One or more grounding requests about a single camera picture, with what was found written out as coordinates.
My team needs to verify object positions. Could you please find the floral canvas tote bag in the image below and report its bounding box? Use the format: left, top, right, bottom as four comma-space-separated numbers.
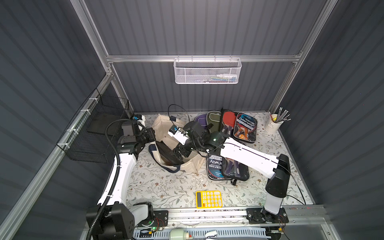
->
149, 115, 206, 174

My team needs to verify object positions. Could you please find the black zippered paddle case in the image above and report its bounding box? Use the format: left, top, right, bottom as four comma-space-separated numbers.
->
156, 141, 184, 165

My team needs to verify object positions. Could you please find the blue Deerway paddle set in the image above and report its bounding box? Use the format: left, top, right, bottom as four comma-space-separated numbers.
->
206, 155, 237, 186
233, 112, 258, 144

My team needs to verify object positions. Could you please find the olive green paddle cover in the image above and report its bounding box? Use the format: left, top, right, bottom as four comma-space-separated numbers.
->
206, 111, 222, 133

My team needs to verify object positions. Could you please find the red ping pong paddle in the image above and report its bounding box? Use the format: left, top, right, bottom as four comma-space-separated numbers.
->
220, 109, 237, 135

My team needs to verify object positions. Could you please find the purple round case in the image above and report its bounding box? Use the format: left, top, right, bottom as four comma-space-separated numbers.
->
195, 113, 208, 128

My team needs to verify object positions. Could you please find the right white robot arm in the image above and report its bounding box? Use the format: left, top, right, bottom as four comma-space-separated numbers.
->
168, 121, 291, 216

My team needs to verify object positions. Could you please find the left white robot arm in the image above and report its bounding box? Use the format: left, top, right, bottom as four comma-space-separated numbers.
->
86, 115, 155, 240

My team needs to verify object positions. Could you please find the yellow calculator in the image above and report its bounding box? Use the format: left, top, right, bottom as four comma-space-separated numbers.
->
196, 191, 223, 209

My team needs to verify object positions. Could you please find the white pen cup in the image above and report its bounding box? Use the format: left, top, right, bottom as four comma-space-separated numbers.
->
265, 114, 283, 134

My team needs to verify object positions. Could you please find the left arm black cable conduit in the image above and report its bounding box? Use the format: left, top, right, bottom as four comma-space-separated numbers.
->
84, 119, 142, 240

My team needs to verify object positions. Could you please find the black wire side basket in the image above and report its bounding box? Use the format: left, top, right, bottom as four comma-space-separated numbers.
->
57, 91, 131, 164

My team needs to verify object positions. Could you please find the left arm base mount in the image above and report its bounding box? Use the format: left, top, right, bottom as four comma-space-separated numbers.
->
137, 210, 169, 228

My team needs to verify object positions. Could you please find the white wire wall basket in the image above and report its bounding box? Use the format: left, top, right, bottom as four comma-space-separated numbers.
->
173, 58, 242, 85

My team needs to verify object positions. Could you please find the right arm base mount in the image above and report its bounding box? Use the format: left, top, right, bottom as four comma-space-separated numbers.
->
246, 207, 289, 224

